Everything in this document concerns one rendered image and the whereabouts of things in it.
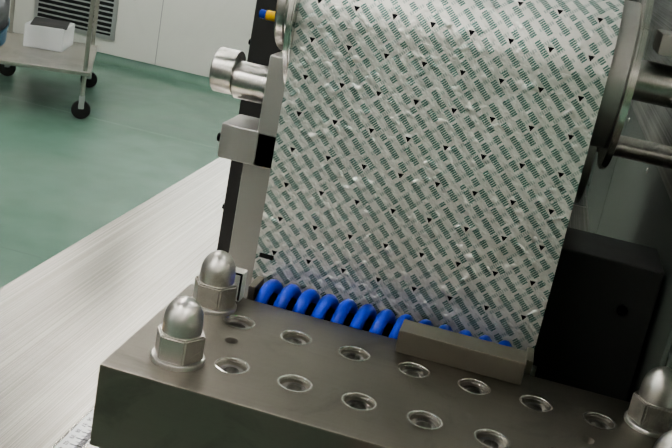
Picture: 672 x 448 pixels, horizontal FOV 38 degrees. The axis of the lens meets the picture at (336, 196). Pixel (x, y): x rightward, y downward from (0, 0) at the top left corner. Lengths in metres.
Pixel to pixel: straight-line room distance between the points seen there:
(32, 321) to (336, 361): 0.39
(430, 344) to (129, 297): 0.43
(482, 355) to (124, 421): 0.26
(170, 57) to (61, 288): 5.82
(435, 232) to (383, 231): 0.04
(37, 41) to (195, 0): 1.38
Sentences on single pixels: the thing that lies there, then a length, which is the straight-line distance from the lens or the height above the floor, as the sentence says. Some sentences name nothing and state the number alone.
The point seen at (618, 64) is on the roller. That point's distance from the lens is 0.74.
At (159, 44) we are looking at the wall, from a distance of 6.87.
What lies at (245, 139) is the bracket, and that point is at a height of 1.13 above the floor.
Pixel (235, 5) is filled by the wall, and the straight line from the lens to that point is 6.65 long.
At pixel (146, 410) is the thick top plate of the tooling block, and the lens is 0.65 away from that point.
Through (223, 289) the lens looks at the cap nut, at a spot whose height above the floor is 1.05.
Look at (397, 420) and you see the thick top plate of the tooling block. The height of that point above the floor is 1.03.
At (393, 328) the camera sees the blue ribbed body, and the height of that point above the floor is 1.04.
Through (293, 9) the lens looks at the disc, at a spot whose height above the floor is 1.26.
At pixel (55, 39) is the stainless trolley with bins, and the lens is 5.77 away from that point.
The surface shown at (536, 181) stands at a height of 1.17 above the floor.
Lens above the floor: 1.34
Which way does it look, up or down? 16 degrees down
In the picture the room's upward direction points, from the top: 11 degrees clockwise
